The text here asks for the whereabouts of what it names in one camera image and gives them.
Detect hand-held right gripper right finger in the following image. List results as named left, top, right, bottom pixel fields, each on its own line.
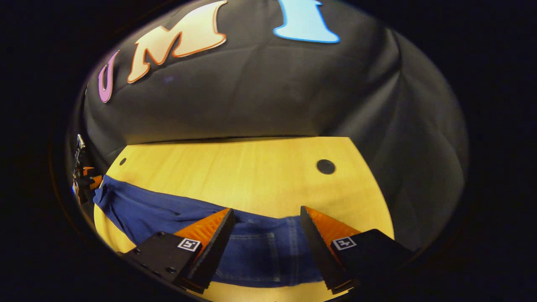
left=300, top=206, right=414, bottom=294

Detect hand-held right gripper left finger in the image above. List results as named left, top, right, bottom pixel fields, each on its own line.
left=121, top=208, right=235, bottom=294

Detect blue denim jeans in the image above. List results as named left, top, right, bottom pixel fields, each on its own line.
left=92, top=174, right=336, bottom=289

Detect black backdrop cloth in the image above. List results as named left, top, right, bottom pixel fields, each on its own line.
left=65, top=0, right=469, bottom=252

